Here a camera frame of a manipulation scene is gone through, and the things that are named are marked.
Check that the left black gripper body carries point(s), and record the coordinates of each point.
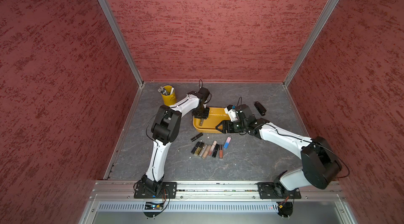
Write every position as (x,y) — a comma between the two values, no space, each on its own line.
(201,112)

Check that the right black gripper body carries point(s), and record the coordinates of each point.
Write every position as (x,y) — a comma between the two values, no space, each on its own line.
(238,125)

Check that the yellow plastic storage box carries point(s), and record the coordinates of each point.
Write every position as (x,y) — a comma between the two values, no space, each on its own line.
(216,115)

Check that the pink blue gradient lipstick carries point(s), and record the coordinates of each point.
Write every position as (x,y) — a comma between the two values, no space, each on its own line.
(227,142)

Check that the silver cap coral lip gloss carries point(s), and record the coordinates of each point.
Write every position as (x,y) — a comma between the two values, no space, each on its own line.
(221,153)

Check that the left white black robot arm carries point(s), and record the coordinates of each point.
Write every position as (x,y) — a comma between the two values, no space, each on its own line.
(165,126)

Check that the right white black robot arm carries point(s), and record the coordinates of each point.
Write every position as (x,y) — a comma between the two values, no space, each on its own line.
(320,165)

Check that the black round lipstick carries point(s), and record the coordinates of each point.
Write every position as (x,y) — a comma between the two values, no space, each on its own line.
(216,150)

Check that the beige lipstick tube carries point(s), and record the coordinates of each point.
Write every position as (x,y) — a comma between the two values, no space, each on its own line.
(206,152)

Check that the gold black square lipstick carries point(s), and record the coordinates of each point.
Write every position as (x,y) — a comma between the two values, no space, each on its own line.
(199,148)

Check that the silver lipstick tube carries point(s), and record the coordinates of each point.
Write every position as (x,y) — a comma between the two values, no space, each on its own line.
(203,150)

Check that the pink beige lip gloss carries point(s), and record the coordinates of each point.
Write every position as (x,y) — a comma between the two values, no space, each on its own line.
(212,148)

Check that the black rectangular block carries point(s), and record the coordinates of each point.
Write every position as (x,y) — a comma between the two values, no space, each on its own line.
(260,108)

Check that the yellow metal pen cup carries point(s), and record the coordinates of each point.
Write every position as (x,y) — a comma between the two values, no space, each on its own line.
(170,100)

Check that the pens in yellow cup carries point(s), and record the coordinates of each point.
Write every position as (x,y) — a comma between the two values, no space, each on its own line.
(166,90)

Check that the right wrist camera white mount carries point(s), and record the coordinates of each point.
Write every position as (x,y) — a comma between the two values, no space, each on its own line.
(231,111)

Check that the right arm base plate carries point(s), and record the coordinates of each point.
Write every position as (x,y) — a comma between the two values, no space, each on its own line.
(269,190)

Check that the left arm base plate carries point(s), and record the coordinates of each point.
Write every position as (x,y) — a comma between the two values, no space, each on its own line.
(161,190)

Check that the aluminium front rail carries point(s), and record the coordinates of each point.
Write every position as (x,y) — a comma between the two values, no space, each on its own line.
(209,190)

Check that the left aluminium corner post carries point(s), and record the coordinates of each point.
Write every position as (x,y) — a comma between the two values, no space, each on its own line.
(121,40)

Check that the aluminium corner post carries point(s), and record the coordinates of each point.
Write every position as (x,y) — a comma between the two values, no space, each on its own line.
(319,25)
(121,40)

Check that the right aluminium corner post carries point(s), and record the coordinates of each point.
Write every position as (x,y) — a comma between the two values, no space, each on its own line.
(319,25)

